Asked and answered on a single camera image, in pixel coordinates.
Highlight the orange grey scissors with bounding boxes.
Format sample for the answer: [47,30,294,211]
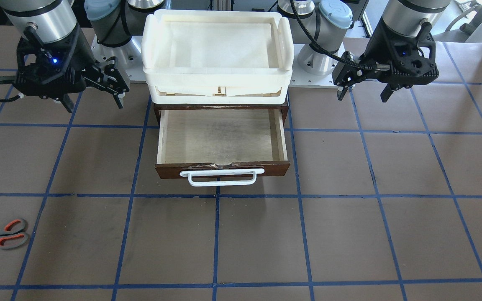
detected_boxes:
[0,218,29,250]

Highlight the black gripper cable, image right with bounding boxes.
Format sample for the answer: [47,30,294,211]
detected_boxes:
[289,0,375,70]

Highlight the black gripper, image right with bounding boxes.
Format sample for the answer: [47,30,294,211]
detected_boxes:
[332,20,439,103]

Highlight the white grey chair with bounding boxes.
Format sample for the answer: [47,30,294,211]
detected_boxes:
[431,0,482,48]

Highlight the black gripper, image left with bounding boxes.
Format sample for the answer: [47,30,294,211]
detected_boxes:
[15,26,130,114]

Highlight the wooden drawer with white handle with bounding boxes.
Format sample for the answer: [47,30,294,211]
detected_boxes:
[155,108,290,186]

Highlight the dark brown wooden cabinet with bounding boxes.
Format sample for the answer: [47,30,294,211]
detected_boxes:
[152,97,290,124]

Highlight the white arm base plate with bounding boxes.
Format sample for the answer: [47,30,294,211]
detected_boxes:
[289,44,338,89]
[91,36,146,83]

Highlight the white plastic tray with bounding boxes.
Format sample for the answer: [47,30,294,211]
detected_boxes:
[141,9,294,105]

